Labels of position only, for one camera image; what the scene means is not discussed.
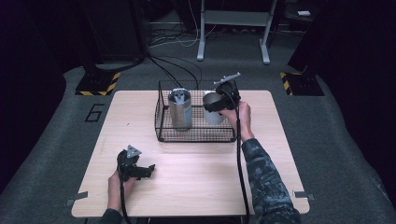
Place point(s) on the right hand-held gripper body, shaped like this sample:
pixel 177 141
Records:
pixel 232 95

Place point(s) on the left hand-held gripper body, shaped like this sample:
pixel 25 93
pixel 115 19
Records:
pixel 127 166

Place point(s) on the steel tumbler with lid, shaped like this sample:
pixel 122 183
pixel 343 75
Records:
pixel 180 112

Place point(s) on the person's right hand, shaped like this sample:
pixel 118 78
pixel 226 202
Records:
pixel 244 121

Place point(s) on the person's left hand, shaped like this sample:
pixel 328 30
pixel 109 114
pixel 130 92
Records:
pixel 114 193

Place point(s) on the grey tape strip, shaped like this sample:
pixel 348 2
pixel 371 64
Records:
pixel 302 195
pixel 77 196

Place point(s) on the hazard striped stand base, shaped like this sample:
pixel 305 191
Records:
pixel 303 84
pixel 96 84

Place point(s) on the small white box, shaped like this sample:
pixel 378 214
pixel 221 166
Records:
pixel 304 13

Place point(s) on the black cabinet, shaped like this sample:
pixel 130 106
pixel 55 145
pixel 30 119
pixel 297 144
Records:
pixel 115 31

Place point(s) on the dark curtain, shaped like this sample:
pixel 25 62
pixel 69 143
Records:
pixel 358 77
pixel 25 93

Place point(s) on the white metal desk frame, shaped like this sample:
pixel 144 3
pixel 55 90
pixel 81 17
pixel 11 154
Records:
pixel 264 49

